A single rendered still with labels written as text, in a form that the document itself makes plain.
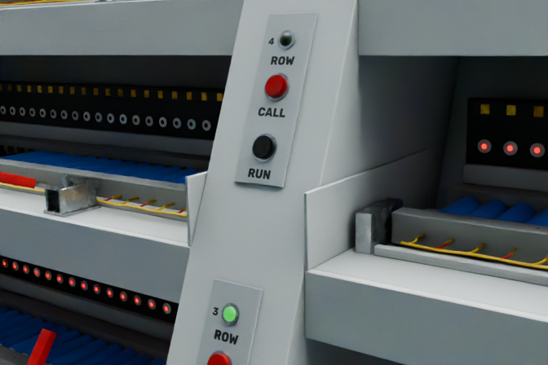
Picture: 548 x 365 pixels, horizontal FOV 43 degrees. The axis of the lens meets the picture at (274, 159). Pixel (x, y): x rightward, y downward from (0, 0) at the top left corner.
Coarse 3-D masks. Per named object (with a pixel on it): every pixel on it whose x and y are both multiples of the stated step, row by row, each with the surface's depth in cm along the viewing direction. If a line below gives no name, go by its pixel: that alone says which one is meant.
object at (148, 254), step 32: (0, 128) 92; (32, 128) 89; (64, 128) 85; (0, 192) 68; (192, 192) 49; (0, 224) 62; (32, 224) 60; (64, 224) 57; (96, 224) 56; (128, 224) 56; (160, 224) 55; (192, 224) 49; (32, 256) 60; (64, 256) 58; (96, 256) 55; (128, 256) 53; (160, 256) 51; (128, 288) 54; (160, 288) 52
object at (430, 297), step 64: (512, 128) 55; (320, 192) 44; (384, 192) 52; (448, 192) 56; (512, 192) 54; (320, 256) 45; (384, 256) 46; (448, 256) 44; (512, 256) 44; (320, 320) 44; (384, 320) 41; (448, 320) 39; (512, 320) 37
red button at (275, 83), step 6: (270, 78) 48; (276, 78) 48; (282, 78) 48; (270, 84) 48; (276, 84) 48; (282, 84) 47; (270, 90) 48; (276, 90) 48; (282, 90) 47; (270, 96) 48; (276, 96) 48
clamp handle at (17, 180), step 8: (0, 176) 54; (8, 176) 54; (16, 176) 55; (64, 176) 59; (16, 184) 55; (24, 184) 56; (32, 184) 56; (40, 184) 57; (48, 184) 58; (64, 184) 60
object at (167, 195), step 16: (0, 160) 72; (32, 176) 68; (48, 176) 66; (80, 176) 64; (96, 176) 63; (112, 176) 63; (128, 176) 63; (96, 192) 63; (112, 192) 62; (128, 192) 60; (144, 192) 59; (160, 192) 58; (176, 192) 57; (144, 208) 57; (160, 208) 56; (176, 208) 57
